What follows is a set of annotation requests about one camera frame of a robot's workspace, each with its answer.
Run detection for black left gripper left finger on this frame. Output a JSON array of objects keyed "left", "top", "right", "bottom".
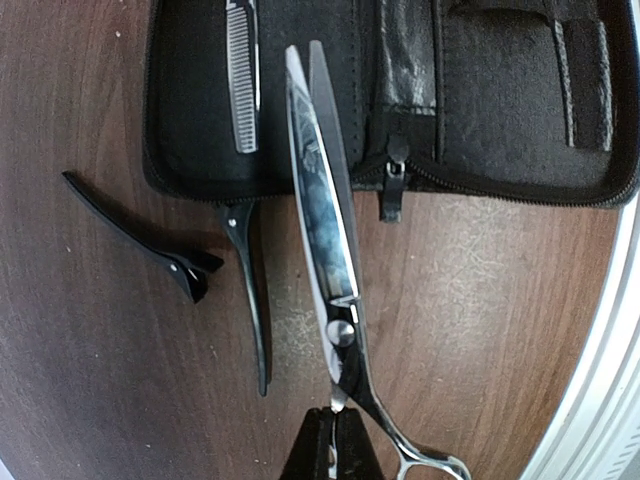
[{"left": 279, "top": 407, "right": 334, "bottom": 480}]

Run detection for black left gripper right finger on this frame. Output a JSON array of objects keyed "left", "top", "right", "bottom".
[{"left": 335, "top": 408, "right": 385, "bottom": 480}]

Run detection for silver plain hair scissors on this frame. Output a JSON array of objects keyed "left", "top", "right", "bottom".
[{"left": 285, "top": 40, "right": 471, "bottom": 479}]

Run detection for black zip tool case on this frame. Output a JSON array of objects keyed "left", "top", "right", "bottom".
[{"left": 142, "top": 1, "right": 639, "bottom": 212}]

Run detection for silver thinning scissors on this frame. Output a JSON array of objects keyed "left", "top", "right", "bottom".
[{"left": 225, "top": 1, "right": 261, "bottom": 154}]

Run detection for black hair clip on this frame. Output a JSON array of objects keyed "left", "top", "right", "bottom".
[
  {"left": 61, "top": 171, "right": 224, "bottom": 304},
  {"left": 216, "top": 201, "right": 272, "bottom": 397}
]

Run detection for aluminium front rail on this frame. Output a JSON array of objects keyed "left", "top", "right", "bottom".
[{"left": 521, "top": 199, "right": 639, "bottom": 479}]

